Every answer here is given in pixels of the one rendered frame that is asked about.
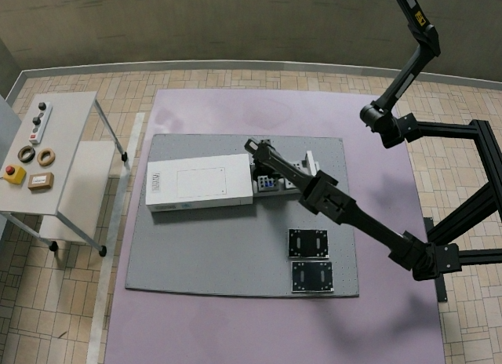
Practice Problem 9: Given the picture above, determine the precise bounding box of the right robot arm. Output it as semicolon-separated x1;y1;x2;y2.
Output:
359;0;441;146

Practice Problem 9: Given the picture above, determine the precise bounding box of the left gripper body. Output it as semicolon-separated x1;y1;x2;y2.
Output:
251;164;283;178

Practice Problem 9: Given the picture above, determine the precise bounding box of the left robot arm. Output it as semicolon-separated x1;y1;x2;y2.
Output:
244;138;438;279

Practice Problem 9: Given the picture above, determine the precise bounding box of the white cooling block with round holes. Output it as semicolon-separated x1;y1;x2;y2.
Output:
283;161;303;190

